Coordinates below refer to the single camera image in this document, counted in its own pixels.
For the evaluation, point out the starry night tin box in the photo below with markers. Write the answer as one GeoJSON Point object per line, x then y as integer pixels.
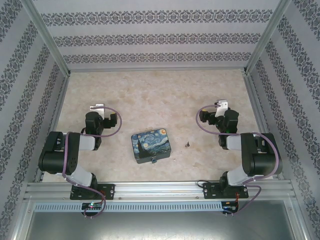
{"type": "Point", "coordinates": [151, 145]}

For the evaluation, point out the small blue padlock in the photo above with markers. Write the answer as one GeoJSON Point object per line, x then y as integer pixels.
{"type": "Point", "coordinates": [153, 160]}

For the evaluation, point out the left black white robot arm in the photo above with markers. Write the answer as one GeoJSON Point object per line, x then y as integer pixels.
{"type": "Point", "coordinates": [55, 160]}

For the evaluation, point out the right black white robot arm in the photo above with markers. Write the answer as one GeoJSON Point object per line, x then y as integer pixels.
{"type": "Point", "coordinates": [262, 162]}

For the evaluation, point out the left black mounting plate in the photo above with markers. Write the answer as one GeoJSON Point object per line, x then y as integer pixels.
{"type": "Point", "coordinates": [110, 191]}

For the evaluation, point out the black mounting plate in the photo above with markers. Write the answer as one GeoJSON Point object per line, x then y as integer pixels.
{"type": "Point", "coordinates": [208, 191]}
{"type": "Point", "coordinates": [110, 191]}

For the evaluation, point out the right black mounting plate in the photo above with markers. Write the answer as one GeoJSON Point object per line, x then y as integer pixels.
{"type": "Point", "coordinates": [208, 191]}

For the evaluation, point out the left controller circuit board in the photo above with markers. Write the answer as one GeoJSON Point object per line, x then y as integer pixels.
{"type": "Point", "coordinates": [92, 205]}

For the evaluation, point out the controller circuit board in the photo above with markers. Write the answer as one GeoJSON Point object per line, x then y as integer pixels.
{"type": "Point", "coordinates": [92, 205]}
{"type": "Point", "coordinates": [228, 208]}

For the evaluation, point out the right controller circuit board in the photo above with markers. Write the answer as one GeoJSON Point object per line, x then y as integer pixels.
{"type": "Point", "coordinates": [228, 208]}

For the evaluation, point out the grey sheet metal panel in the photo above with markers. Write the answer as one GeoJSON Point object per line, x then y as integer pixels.
{"type": "Point", "coordinates": [160, 225]}

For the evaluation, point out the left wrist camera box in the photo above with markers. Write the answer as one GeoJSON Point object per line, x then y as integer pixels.
{"type": "Point", "coordinates": [97, 108]}

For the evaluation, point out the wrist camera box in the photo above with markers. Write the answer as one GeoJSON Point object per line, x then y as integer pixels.
{"type": "Point", "coordinates": [97, 108]}
{"type": "Point", "coordinates": [222, 106]}

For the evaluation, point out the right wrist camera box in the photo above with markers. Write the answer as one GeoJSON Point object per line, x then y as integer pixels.
{"type": "Point", "coordinates": [222, 106]}

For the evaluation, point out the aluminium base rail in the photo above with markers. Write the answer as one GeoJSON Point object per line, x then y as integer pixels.
{"type": "Point", "coordinates": [160, 190]}

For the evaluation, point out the right aluminium frame post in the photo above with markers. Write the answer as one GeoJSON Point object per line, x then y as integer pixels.
{"type": "Point", "coordinates": [267, 37]}

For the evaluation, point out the aluminium frame post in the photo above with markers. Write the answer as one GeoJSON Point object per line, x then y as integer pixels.
{"type": "Point", "coordinates": [267, 37]}
{"type": "Point", "coordinates": [47, 37]}

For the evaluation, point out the left aluminium frame post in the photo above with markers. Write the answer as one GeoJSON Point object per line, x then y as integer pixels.
{"type": "Point", "coordinates": [47, 37]}

